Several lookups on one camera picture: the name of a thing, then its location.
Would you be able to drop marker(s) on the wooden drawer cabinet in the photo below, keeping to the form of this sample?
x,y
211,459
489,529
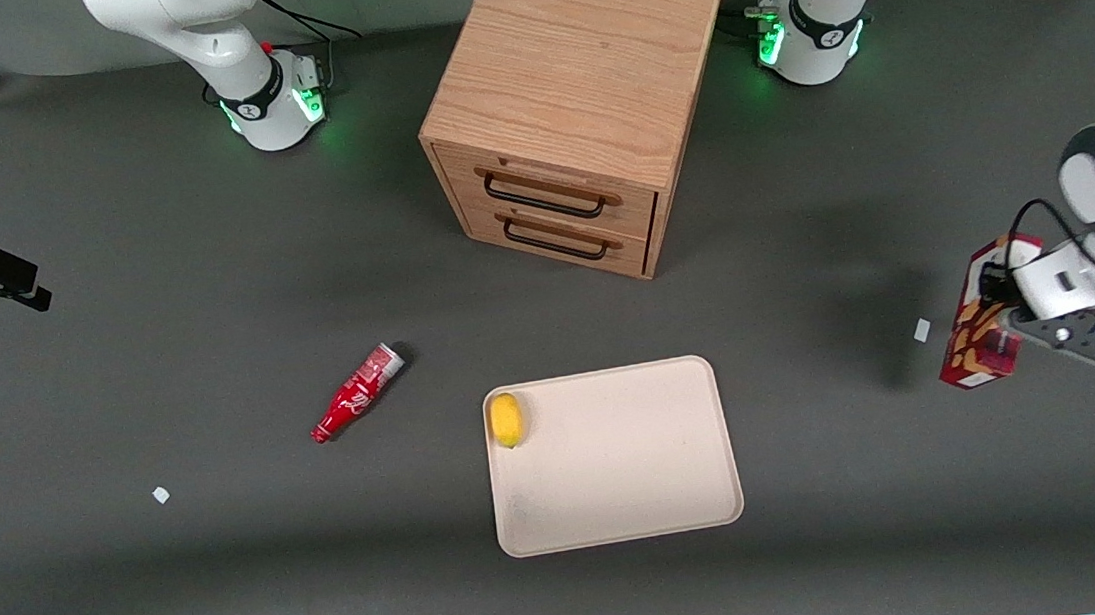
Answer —
x,y
573,54

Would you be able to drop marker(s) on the small white paper scrap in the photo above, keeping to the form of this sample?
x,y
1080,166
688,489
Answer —
x,y
922,330
161,494

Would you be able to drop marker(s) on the red cola bottle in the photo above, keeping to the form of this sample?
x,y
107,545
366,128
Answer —
x,y
355,394

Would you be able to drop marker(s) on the red cookie box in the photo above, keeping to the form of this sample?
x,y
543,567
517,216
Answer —
x,y
979,351

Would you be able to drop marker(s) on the wooden drawer front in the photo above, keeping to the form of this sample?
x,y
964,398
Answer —
x,y
633,209
628,252

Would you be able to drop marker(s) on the yellow lemon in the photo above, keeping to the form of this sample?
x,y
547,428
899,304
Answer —
x,y
506,419

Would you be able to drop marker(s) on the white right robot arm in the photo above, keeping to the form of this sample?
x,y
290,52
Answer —
x,y
200,40

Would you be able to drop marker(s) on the beige plastic tray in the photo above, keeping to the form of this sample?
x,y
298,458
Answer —
x,y
623,461

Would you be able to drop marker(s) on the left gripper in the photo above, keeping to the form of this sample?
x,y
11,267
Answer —
x,y
991,283

